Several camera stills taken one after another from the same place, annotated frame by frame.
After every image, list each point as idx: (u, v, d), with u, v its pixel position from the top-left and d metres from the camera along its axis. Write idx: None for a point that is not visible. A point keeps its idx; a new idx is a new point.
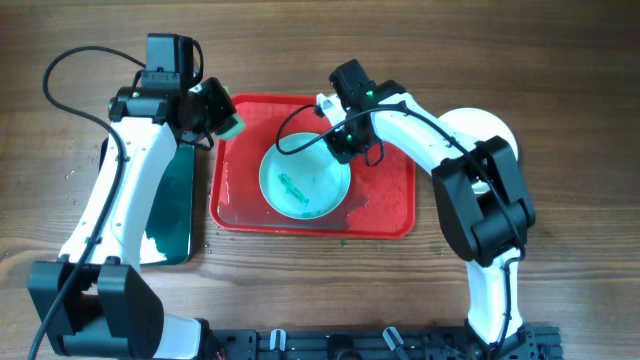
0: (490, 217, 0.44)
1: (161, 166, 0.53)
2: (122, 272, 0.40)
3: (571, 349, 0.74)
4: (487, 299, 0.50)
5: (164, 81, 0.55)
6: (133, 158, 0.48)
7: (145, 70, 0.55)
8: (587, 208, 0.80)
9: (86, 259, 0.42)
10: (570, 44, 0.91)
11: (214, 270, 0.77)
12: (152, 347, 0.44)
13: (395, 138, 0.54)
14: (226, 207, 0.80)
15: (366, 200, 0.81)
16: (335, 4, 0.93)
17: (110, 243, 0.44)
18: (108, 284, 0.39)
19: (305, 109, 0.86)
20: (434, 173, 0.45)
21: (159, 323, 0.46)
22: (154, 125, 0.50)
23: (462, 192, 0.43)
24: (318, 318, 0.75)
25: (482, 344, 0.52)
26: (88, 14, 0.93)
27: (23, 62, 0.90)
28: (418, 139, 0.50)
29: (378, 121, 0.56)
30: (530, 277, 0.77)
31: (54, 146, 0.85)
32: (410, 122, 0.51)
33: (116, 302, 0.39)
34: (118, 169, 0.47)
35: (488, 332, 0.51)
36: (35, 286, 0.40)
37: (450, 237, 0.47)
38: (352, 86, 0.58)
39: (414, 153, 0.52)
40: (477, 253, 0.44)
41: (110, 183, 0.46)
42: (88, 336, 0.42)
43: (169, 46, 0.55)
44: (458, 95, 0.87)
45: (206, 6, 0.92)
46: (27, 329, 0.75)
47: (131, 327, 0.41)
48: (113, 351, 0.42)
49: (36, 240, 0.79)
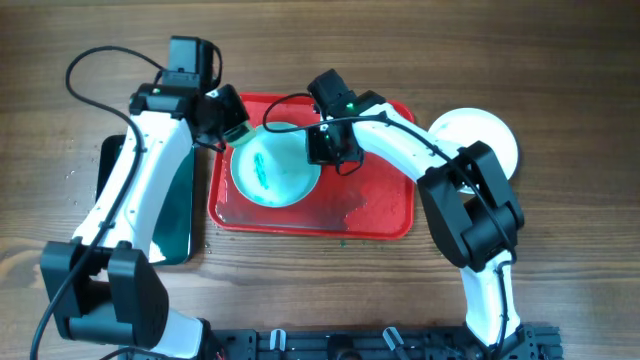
0: (478, 221, 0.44)
1: (176, 160, 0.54)
2: (133, 257, 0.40)
3: (571, 349, 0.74)
4: (483, 304, 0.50)
5: (184, 82, 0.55)
6: (150, 149, 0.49)
7: (166, 70, 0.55)
8: (587, 208, 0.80)
9: (99, 242, 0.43)
10: (569, 45, 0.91)
11: (214, 270, 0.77)
12: (155, 339, 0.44)
13: (379, 147, 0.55)
14: (224, 207, 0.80)
15: (364, 200, 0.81)
16: (335, 4, 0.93)
17: (122, 228, 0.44)
18: (118, 268, 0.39)
19: (304, 110, 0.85)
20: (419, 182, 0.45)
21: (163, 314, 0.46)
22: (172, 120, 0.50)
23: (449, 200, 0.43)
24: (318, 318, 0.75)
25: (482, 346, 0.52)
26: (88, 13, 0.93)
27: (23, 62, 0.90)
28: (402, 149, 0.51)
29: (359, 132, 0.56)
30: (530, 278, 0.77)
31: (54, 146, 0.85)
32: (390, 132, 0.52)
33: (124, 286, 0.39)
34: (136, 159, 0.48)
35: (486, 334, 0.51)
36: (47, 266, 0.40)
37: (442, 244, 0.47)
38: (331, 98, 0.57)
39: (399, 162, 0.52)
40: (469, 259, 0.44)
41: (128, 170, 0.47)
42: (94, 321, 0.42)
43: (190, 49, 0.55)
44: (458, 96, 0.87)
45: (206, 6, 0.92)
46: (27, 329, 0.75)
47: (136, 314, 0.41)
48: (117, 338, 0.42)
49: (36, 240, 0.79)
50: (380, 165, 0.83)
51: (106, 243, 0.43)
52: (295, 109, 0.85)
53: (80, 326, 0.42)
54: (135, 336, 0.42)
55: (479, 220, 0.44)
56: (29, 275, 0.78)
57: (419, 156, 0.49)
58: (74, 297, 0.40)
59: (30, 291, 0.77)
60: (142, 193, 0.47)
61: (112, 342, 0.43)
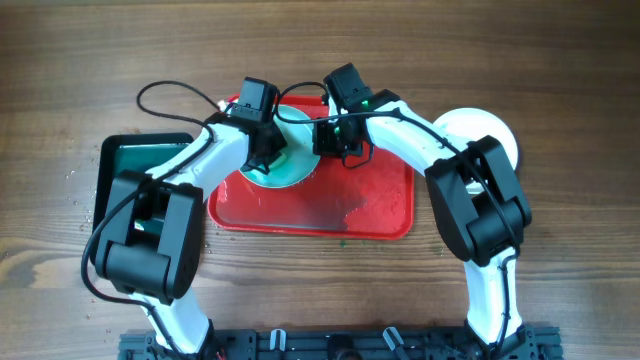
0: (485, 214, 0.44)
1: (227, 171, 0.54)
2: (195, 193, 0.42)
3: (570, 349, 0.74)
4: (486, 301, 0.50)
5: (249, 117, 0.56)
6: (223, 142, 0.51)
7: (235, 104, 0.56)
8: (587, 208, 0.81)
9: (168, 177, 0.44)
10: (570, 44, 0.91)
11: (214, 270, 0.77)
12: (180, 291, 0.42)
13: (390, 143, 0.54)
14: (223, 206, 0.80)
15: (364, 200, 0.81)
16: (335, 4, 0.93)
17: (190, 176, 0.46)
18: (179, 199, 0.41)
19: (306, 109, 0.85)
20: (427, 172, 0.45)
21: (190, 277, 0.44)
22: (238, 133, 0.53)
23: (457, 191, 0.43)
24: (318, 318, 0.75)
25: (482, 345, 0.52)
26: (88, 13, 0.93)
27: (23, 62, 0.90)
28: (412, 143, 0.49)
29: (373, 127, 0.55)
30: (530, 277, 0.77)
31: (54, 146, 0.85)
32: (402, 128, 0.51)
33: (181, 214, 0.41)
34: (207, 144, 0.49)
35: (488, 332, 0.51)
36: (117, 184, 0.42)
37: (447, 237, 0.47)
38: (347, 92, 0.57)
39: (410, 157, 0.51)
40: (474, 253, 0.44)
41: (198, 146, 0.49)
42: (132, 252, 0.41)
43: (259, 91, 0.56)
44: (458, 96, 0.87)
45: (206, 5, 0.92)
46: (27, 329, 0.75)
47: (179, 245, 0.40)
48: (148, 275, 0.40)
49: (35, 240, 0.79)
50: (380, 166, 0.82)
51: (172, 181, 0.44)
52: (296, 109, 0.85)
53: (118, 257, 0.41)
54: (165, 276, 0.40)
55: (486, 212, 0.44)
56: (28, 275, 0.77)
57: (430, 149, 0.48)
58: (128, 220, 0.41)
59: (29, 291, 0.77)
60: (207, 163, 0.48)
61: (141, 282, 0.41)
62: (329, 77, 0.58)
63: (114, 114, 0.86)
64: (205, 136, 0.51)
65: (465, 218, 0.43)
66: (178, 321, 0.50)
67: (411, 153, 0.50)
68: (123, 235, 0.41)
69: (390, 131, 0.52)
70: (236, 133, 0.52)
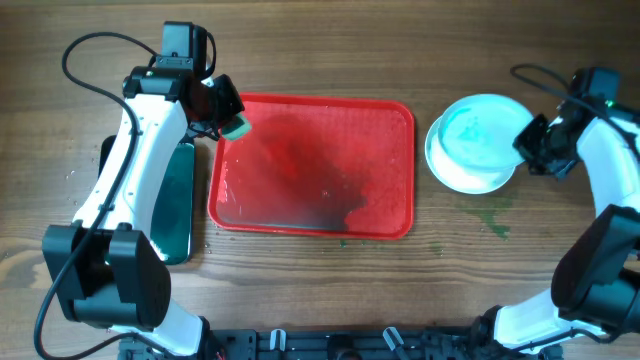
0: (619, 285, 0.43)
1: (170, 148, 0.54)
2: (136, 238, 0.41)
3: (571, 349, 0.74)
4: (530, 329, 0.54)
5: (178, 66, 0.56)
6: (146, 133, 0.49)
7: (159, 55, 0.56)
8: (587, 208, 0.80)
9: (99, 225, 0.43)
10: (570, 44, 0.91)
11: (214, 270, 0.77)
12: (156, 320, 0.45)
13: (591, 151, 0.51)
14: (224, 205, 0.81)
15: (365, 200, 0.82)
16: (335, 4, 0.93)
17: (120, 211, 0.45)
18: (118, 249, 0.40)
19: (304, 109, 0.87)
20: (609, 208, 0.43)
21: (166, 293, 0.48)
22: (167, 101, 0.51)
23: (621, 242, 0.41)
24: (318, 318, 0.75)
25: (492, 339, 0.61)
26: (87, 13, 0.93)
27: (22, 62, 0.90)
28: (621, 175, 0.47)
29: (591, 127, 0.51)
30: (529, 278, 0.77)
31: (54, 146, 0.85)
32: (623, 155, 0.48)
33: (131, 267, 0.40)
34: (132, 141, 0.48)
35: (500, 332, 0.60)
36: (48, 246, 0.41)
37: (564, 273, 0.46)
38: (594, 89, 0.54)
39: (606, 182, 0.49)
40: (578, 301, 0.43)
41: (123, 155, 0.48)
42: (97, 302, 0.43)
43: (183, 37, 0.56)
44: (458, 96, 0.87)
45: (206, 6, 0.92)
46: (27, 329, 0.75)
47: (142, 289, 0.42)
48: (123, 317, 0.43)
49: (36, 240, 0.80)
50: (380, 168, 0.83)
51: (105, 226, 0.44)
52: (296, 109, 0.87)
53: (85, 308, 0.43)
54: (141, 316, 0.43)
55: (622, 290, 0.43)
56: (28, 275, 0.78)
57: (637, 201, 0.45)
58: (77, 279, 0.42)
59: (29, 291, 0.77)
60: (138, 181, 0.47)
61: (118, 321, 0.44)
62: (588, 69, 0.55)
63: (114, 114, 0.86)
64: (128, 129, 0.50)
65: (609, 257, 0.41)
66: (171, 337, 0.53)
67: (612, 176, 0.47)
68: (80, 293, 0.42)
69: (602, 141, 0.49)
70: (166, 102, 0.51)
